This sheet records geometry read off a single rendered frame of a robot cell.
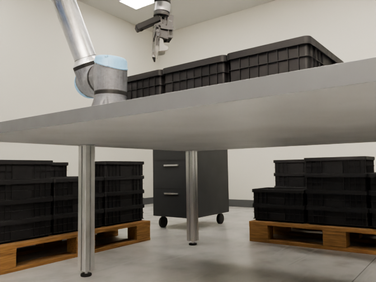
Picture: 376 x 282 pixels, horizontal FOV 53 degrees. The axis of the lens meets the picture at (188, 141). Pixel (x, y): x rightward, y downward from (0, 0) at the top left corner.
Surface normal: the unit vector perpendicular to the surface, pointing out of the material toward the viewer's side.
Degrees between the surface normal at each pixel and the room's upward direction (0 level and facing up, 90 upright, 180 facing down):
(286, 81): 90
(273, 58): 90
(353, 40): 90
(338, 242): 90
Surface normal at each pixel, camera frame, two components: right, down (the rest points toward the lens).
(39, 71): 0.80, -0.06
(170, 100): -0.59, -0.05
